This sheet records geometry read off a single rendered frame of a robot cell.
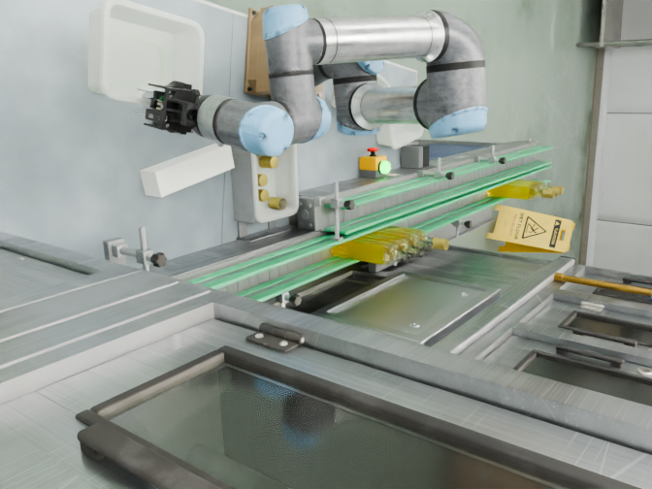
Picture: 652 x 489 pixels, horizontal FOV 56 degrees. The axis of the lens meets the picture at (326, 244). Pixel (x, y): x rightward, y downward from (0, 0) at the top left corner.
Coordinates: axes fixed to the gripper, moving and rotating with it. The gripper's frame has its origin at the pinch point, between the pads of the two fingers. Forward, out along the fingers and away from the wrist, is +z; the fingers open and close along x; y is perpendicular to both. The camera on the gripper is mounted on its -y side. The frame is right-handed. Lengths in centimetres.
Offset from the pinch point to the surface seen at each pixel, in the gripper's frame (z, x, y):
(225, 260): 6.3, 36.9, -31.3
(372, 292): -9, 47, -77
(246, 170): 15.9, 16.2, -43.8
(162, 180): 15.5, 18.9, -16.8
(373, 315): -20, 48, -62
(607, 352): -74, 40, -81
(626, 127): 72, -26, -660
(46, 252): -7.9, 25.3, 22.6
